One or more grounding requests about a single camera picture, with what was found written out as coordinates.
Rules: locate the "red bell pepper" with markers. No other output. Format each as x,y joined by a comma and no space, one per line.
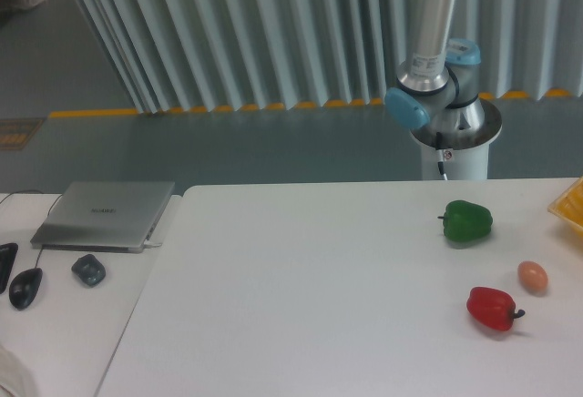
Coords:
493,308

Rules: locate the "black computer mouse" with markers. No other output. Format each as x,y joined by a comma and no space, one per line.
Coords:
24,287

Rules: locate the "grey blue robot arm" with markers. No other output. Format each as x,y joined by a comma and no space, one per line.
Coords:
426,84

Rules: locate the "white sleeved forearm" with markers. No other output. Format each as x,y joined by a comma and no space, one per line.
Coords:
15,377

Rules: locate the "green bell pepper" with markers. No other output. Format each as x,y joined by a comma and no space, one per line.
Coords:
464,221

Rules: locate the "grey folding partition screen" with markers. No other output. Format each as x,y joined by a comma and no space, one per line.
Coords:
235,53

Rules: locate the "silver closed laptop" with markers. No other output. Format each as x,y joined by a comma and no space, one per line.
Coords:
104,216

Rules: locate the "dark grey earbuds case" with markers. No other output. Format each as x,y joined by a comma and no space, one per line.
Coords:
89,270

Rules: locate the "brown egg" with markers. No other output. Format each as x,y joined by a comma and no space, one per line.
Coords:
532,277

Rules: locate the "yellow plastic basket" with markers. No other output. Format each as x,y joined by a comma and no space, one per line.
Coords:
568,206

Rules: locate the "black keyboard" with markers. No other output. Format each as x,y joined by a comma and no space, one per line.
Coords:
8,253

